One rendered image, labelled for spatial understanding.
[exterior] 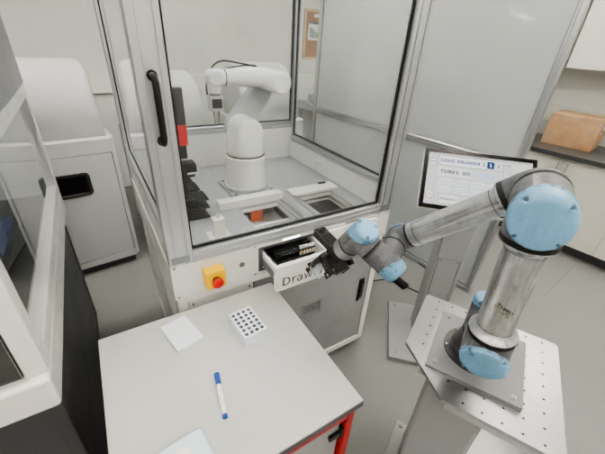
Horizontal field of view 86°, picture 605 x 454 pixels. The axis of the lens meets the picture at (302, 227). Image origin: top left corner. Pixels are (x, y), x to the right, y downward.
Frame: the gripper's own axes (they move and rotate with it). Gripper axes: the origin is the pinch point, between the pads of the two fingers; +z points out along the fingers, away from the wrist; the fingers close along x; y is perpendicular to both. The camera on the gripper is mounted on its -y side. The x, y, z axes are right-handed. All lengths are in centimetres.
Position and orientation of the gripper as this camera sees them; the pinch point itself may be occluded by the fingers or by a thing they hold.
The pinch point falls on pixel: (316, 266)
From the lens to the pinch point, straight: 119.7
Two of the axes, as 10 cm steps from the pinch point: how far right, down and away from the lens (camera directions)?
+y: 3.9, 8.7, -3.1
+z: -3.5, 4.5, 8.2
